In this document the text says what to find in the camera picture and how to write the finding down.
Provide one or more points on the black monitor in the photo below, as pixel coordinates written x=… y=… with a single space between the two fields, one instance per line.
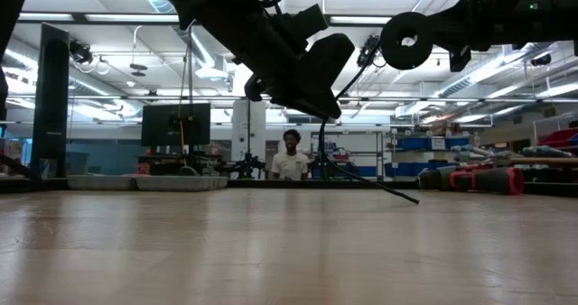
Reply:
x=158 y=124

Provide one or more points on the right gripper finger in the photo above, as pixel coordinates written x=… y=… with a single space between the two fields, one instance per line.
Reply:
x=460 y=59
x=451 y=30

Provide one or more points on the grey tool kit case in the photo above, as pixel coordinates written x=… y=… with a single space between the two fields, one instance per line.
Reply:
x=180 y=183

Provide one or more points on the ceiling air vent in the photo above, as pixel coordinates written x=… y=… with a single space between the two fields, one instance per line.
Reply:
x=513 y=52

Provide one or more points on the shelf with blue bins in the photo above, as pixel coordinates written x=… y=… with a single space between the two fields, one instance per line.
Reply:
x=415 y=143

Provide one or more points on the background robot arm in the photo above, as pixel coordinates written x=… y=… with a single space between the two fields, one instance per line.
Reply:
x=334 y=166
x=246 y=165

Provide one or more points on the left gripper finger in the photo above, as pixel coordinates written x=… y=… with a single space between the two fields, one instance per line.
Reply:
x=257 y=88
x=329 y=66

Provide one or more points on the person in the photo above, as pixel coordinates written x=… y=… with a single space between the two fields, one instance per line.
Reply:
x=291 y=165

